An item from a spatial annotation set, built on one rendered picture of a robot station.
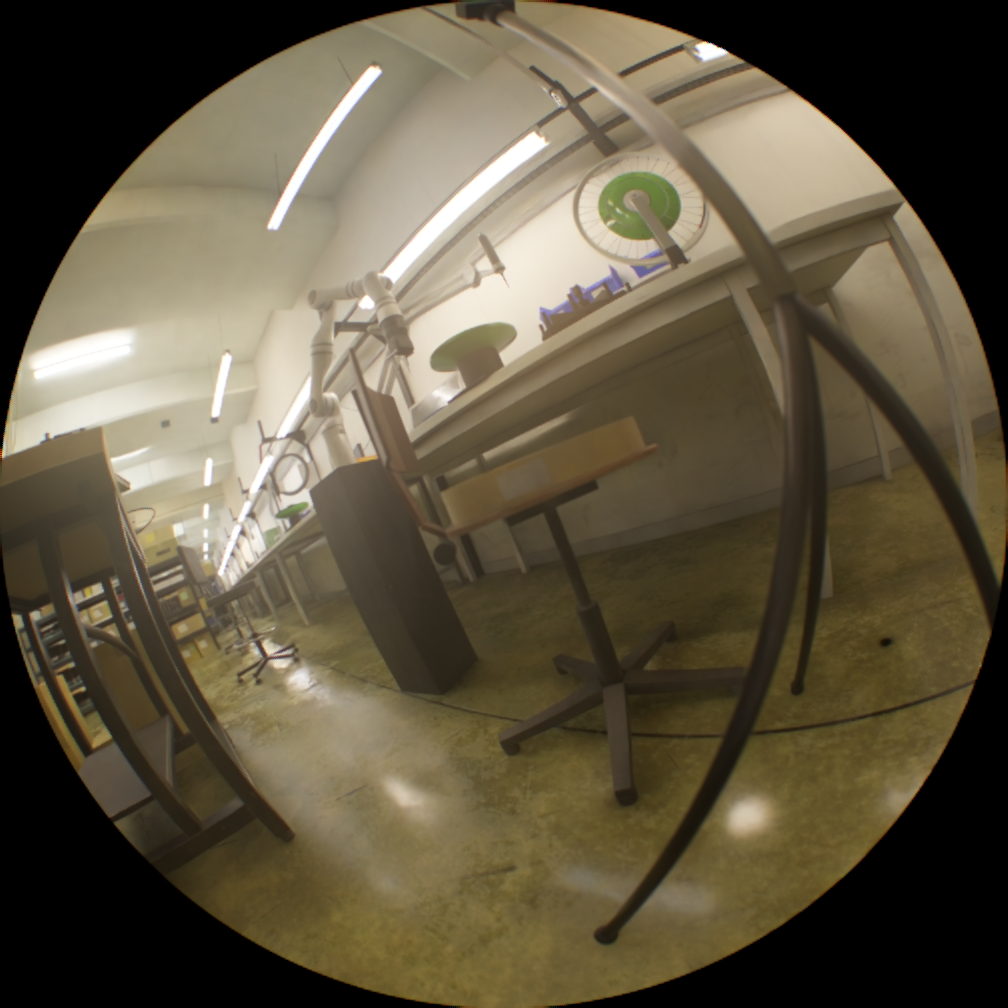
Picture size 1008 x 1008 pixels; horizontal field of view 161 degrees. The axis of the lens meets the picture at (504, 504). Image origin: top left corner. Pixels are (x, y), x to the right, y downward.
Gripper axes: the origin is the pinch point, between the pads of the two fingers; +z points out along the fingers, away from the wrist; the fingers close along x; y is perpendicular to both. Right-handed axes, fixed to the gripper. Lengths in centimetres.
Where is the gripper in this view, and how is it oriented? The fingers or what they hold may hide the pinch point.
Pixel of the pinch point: (404, 373)
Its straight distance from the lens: 111.3
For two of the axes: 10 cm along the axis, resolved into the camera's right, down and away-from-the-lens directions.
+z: 3.8, 9.2, 0.6
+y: 7.9, -2.9, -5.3
